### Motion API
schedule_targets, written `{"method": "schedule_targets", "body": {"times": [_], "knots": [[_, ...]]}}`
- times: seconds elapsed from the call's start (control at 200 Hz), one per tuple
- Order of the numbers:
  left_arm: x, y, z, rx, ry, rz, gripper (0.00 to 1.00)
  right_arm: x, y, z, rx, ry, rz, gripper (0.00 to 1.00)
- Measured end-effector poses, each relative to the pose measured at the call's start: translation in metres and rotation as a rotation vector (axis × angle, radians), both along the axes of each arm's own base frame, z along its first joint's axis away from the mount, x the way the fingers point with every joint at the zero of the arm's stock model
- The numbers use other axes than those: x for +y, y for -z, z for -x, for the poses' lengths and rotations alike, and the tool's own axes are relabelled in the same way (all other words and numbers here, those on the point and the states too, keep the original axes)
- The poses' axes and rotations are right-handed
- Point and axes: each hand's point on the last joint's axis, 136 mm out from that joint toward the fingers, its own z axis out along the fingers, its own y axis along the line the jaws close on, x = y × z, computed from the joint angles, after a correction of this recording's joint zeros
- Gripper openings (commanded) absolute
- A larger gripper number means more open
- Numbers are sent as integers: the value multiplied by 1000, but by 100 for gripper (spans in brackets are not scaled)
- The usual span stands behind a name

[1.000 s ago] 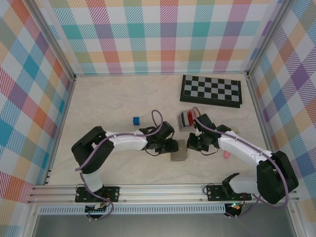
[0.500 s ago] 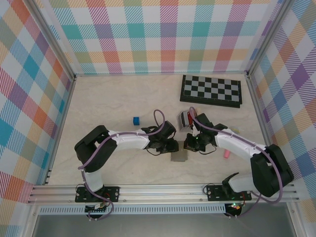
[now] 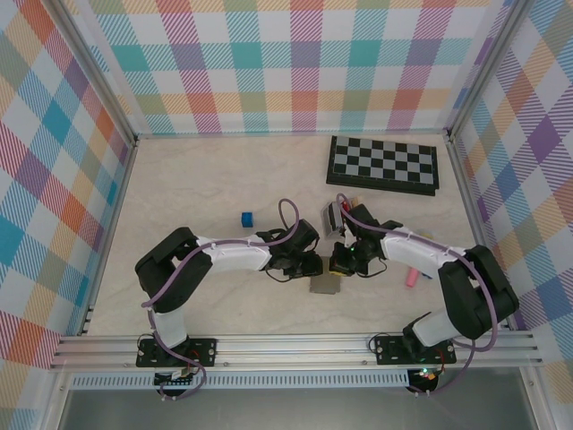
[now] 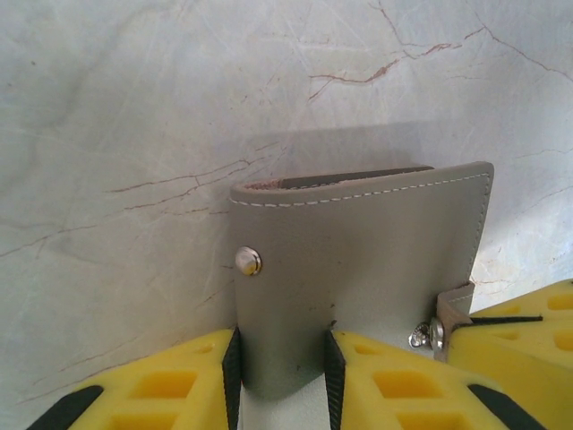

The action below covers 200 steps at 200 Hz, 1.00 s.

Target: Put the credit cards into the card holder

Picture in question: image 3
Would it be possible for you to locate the grey leather card holder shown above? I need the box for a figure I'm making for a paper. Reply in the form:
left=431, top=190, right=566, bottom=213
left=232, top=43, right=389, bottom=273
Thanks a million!
left=309, top=272, right=340, bottom=296

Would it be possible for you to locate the clear plastic card box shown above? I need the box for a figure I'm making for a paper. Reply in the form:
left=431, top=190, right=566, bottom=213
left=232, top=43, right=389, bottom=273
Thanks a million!
left=320, top=194, right=366, bottom=239

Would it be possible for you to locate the pink tube with coloured cap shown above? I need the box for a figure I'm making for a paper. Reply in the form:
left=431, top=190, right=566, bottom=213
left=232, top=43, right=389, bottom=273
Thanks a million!
left=405, top=229, right=434, bottom=289

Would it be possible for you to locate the black grey chessboard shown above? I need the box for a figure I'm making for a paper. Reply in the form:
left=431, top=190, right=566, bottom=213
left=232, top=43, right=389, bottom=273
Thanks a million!
left=325, top=134, right=440, bottom=197

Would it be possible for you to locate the small controller circuit board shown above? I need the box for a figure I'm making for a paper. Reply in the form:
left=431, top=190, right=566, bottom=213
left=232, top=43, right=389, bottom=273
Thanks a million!
left=410, top=365, right=443, bottom=387
left=153, top=369, right=201, bottom=390

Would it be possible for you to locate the thin black right gripper wire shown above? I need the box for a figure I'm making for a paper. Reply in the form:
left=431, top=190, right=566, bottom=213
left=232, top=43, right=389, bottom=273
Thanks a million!
left=357, top=257, right=389, bottom=280

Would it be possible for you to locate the thin black gripper wire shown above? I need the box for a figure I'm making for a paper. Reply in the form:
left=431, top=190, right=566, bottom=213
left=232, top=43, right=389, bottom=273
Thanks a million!
left=357, top=257, right=389, bottom=280
left=263, top=266, right=299, bottom=286

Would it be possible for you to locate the thin black left gripper wire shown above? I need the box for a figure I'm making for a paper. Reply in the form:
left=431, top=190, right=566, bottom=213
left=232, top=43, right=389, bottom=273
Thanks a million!
left=263, top=266, right=299, bottom=286

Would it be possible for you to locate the aluminium mounting rail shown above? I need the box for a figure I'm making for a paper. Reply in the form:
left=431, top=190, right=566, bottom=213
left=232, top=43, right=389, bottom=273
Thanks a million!
left=48, top=333, right=545, bottom=372

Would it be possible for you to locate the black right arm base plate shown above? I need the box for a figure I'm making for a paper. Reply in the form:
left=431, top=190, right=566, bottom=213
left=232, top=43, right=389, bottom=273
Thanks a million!
left=372, top=334, right=458, bottom=366

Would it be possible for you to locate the aluminium back rail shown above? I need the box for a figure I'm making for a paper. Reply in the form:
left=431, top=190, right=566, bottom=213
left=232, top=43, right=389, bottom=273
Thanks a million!
left=133, top=128, right=451, bottom=141

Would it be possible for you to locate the aluminium side rail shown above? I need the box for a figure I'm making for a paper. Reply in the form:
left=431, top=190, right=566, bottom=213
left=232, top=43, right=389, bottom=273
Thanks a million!
left=446, top=133, right=514, bottom=332
left=76, top=138, right=141, bottom=338

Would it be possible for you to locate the white slotted cable duct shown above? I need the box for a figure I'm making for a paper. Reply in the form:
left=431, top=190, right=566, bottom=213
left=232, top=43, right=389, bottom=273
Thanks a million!
left=66, top=374, right=412, bottom=391

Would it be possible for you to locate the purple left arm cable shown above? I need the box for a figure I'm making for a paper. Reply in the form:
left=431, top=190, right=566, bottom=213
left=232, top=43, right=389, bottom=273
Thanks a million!
left=141, top=198, right=300, bottom=402

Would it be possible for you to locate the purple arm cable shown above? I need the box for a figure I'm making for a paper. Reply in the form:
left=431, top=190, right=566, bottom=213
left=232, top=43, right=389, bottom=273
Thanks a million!
left=141, top=198, right=300, bottom=402
left=335, top=193, right=500, bottom=399

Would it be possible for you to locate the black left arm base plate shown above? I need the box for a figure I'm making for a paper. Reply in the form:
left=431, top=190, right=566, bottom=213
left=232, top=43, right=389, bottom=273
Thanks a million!
left=135, top=337, right=219, bottom=369

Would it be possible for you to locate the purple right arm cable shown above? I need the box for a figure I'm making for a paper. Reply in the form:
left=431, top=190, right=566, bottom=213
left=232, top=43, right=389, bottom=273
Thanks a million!
left=335, top=193, right=500, bottom=399

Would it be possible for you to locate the aluminium frame post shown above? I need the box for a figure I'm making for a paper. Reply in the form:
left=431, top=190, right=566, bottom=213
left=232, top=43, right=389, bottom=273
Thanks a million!
left=446, top=0, right=534, bottom=141
left=44, top=0, right=141, bottom=149

